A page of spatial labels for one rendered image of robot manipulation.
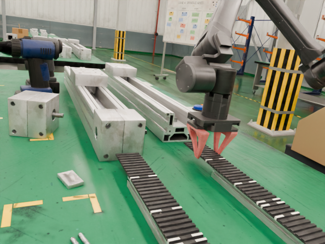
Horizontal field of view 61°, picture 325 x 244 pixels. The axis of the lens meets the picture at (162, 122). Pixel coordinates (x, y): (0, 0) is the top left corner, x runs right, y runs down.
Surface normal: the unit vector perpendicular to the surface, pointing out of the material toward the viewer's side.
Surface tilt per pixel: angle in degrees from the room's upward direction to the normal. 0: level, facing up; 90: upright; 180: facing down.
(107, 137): 90
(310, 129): 90
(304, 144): 90
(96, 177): 0
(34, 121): 90
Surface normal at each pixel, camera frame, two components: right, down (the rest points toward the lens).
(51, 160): 0.12, -0.95
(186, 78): -0.85, 0.04
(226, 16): 0.41, -0.45
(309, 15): 0.41, 0.32
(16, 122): 0.04, 0.30
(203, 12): -0.71, 0.12
